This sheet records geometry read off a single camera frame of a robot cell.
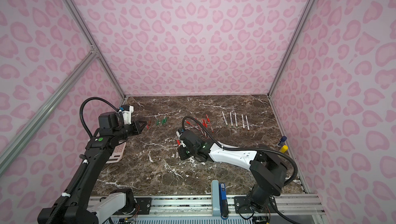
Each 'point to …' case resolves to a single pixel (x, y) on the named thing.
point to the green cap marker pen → (235, 120)
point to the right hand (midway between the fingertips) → (180, 149)
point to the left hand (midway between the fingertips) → (145, 120)
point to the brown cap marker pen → (247, 123)
